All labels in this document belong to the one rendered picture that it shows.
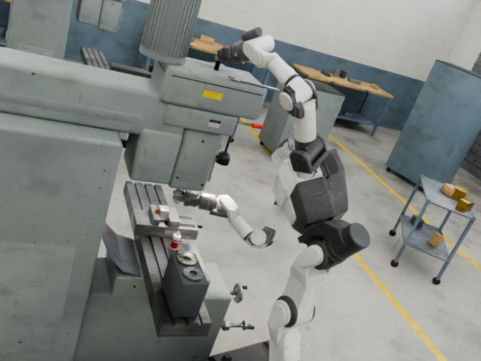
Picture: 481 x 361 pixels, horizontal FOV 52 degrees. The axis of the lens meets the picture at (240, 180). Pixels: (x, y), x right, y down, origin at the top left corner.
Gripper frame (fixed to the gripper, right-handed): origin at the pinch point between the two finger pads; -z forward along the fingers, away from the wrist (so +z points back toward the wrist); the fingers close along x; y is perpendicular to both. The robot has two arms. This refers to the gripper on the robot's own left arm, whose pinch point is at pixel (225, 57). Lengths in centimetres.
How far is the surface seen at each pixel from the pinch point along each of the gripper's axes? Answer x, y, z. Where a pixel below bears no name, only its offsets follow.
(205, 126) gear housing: -4.6, -29.5, -8.5
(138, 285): -17, -106, -50
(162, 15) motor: -31.5, 11.3, 2.4
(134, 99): -36.3, -20.4, -13.2
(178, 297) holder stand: -18, -103, -7
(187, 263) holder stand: -11, -90, -12
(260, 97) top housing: 15.5, -16.2, 5.9
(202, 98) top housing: -9.7, -18.4, -2.3
